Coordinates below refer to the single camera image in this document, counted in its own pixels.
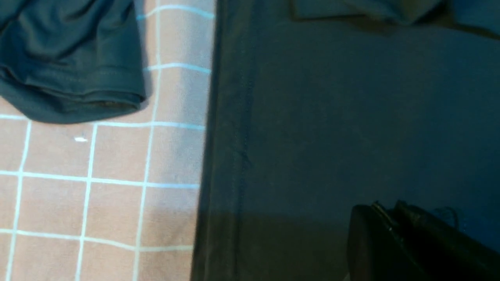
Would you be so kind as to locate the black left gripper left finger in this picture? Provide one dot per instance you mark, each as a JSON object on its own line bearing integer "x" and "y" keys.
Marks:
{"x": 375, "y": 250}

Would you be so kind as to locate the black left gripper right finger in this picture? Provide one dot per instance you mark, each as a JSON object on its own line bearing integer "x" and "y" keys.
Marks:
{"x": 453, "y": 245}

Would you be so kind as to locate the dark gray long-sleeve shirt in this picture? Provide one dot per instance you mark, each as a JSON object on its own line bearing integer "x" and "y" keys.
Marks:
{"x": 317, "y": 106}

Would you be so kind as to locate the pink grid-patterned table mat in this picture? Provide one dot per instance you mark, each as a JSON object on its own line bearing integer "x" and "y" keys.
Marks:
{"x": 115, "y": 199}

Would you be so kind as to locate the dark crumpled garment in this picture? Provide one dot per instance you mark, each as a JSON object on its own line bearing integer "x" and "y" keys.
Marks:
{"x": 71, "y": 61}

